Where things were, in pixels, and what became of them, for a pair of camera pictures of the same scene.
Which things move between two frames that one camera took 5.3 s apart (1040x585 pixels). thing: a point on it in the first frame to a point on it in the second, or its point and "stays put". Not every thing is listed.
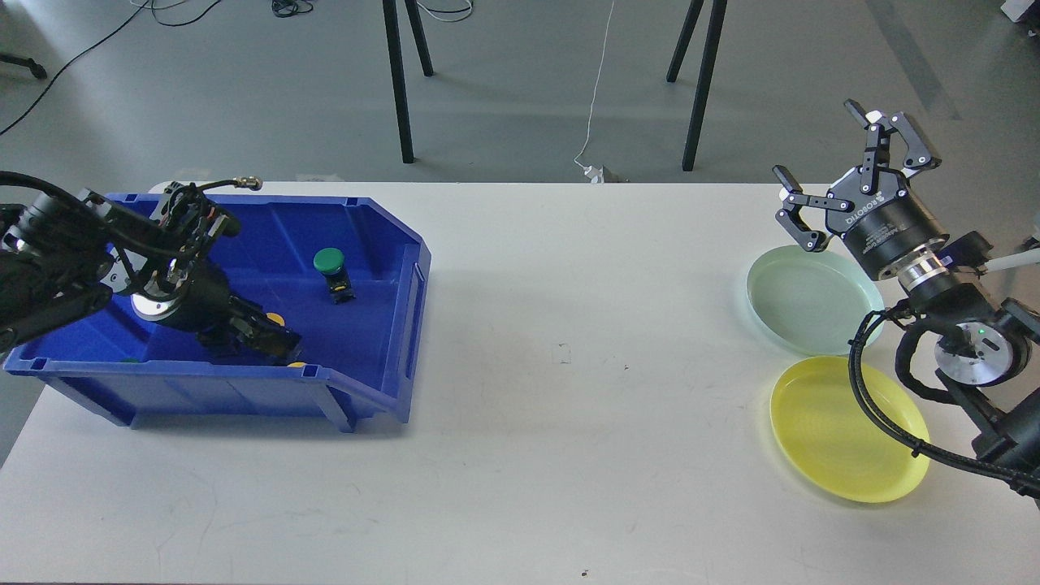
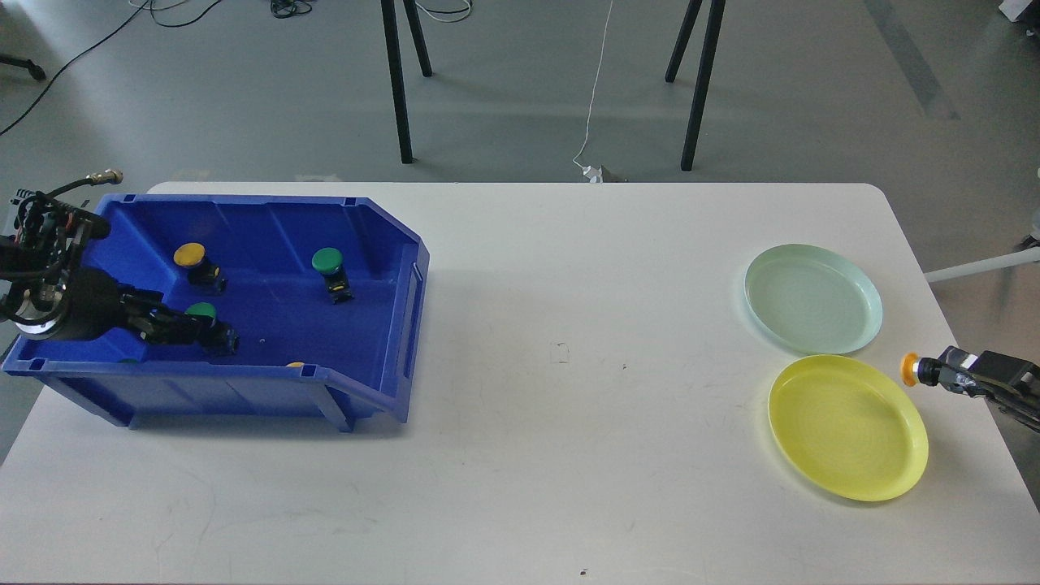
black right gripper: x=872 y=209 to x=988 y=374
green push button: x=331 y=262 stays put
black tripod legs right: x=717 y=19 stays put
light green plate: x=814 y=303 stays put
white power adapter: x=595 y=175 stays put
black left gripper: x=188 y=295 to x=83 y=304
